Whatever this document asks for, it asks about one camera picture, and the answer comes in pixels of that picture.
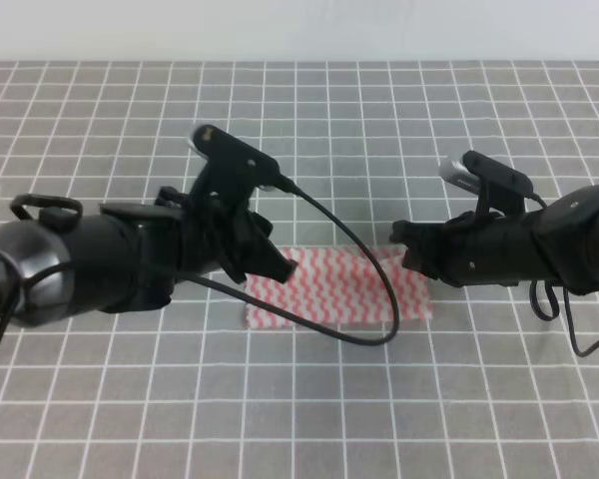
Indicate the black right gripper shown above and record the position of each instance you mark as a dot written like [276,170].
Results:
[501,250]

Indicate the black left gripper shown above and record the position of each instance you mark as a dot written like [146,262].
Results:
[235,240]

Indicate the pink white wavy striped towel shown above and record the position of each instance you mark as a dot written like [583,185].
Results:
[338,285]

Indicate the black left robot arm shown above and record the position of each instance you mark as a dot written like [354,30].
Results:
[128,257]

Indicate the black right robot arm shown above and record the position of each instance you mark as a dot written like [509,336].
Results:
[559,243]

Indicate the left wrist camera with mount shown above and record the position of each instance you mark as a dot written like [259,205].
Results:
[233,169]

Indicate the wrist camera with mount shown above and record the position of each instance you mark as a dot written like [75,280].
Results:
[497,186]
[233,169]

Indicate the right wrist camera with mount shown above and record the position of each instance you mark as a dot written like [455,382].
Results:
[497,186]

